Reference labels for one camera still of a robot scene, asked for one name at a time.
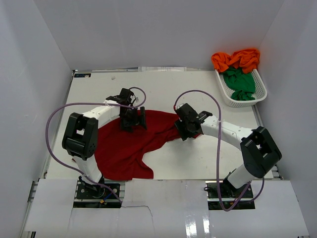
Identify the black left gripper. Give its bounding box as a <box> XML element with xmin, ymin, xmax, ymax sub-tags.
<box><xmin>120</xmin><ymin>107</ymin><xmax>147</xmax><ymax>133</ymax></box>

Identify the red t shirt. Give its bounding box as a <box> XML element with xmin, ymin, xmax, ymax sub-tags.
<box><xmin>71</xmin><ymin>110</ymin><xmax>201</xmax><ymax>180</ymax></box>

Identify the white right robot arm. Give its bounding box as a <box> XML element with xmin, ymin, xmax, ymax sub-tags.
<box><xmin>142</xmin><ymin>103</ymin><xmax>282</xmax><ymax>198</ymax></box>

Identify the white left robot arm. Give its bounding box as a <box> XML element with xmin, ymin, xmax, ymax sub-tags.
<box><xmin>62</xmin><ymin>93</ymin><xmax>139</xmax><ymax>198</ymax></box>

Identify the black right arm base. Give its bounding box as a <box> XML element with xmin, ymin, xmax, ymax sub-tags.
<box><xmin>204</xmin><ymin>182</ymin><xmax>256</xmax><ymax>211</ymax></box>

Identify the black table label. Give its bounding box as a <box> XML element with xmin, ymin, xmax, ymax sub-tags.
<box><xmin>74</xmin><ymin>73</ymin><xmax>91</xmax><ymax>78</ymax></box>

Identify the green t shirt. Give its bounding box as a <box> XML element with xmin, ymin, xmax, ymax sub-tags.
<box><xmin>222</xmin><ymin>67</ymin><xmax>256</xmax><ymax>101</ymax></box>

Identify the white perforated plastic basket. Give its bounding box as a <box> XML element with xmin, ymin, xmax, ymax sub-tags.
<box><xmin>215</xmin><ymin>67</ymin><xmax>267</xmax><ymax>108</ymax></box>

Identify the orange t shirt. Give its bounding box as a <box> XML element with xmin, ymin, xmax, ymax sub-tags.
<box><xmin>211</xmin><ymin>48</ymin><xmax>261</xmax><ymax>73</ymax></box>

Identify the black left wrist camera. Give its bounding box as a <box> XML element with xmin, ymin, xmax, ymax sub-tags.
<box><xmin>106</xmin><ymin>88</ymin><xmax>136</xmax><ymax>106</ymax></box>

